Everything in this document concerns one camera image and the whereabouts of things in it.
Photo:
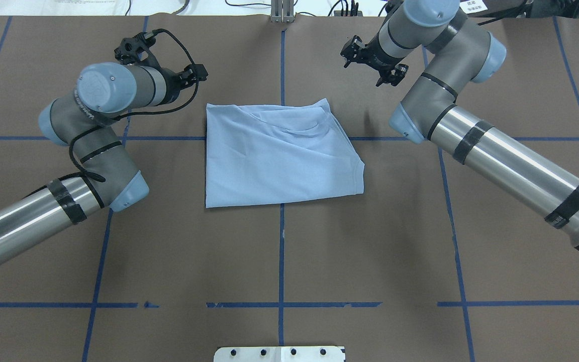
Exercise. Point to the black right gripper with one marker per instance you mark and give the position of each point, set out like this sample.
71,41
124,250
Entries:
371,57

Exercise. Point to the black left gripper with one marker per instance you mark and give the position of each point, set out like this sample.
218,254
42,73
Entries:
170,83

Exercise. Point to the light blue t-shirt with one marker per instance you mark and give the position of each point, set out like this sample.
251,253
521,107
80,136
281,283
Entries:
272,154

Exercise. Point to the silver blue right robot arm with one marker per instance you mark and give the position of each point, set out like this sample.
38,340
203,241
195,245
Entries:
463,52

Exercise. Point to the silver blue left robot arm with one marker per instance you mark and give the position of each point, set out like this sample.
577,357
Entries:
106,175

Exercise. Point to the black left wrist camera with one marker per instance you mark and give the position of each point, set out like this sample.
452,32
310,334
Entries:
136,50

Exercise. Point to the aluminium frame post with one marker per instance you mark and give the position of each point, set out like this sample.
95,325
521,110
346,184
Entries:
282,11

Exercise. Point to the white camera mast pedestal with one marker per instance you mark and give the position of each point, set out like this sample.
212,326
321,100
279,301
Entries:
280,353

